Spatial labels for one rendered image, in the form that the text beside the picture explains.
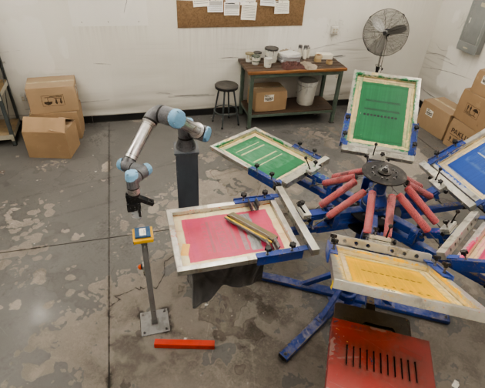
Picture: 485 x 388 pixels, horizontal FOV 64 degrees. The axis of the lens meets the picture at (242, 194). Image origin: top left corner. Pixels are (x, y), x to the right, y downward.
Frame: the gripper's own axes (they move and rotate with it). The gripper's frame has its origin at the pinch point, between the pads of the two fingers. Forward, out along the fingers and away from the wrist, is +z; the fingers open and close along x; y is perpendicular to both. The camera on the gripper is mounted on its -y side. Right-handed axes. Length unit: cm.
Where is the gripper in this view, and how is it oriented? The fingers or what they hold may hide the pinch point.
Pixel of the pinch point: (141, 218)
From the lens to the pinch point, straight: 256.7
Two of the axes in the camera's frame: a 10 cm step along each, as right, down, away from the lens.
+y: -9.7, 1.1, -2.2
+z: -0.5, 8.0, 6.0
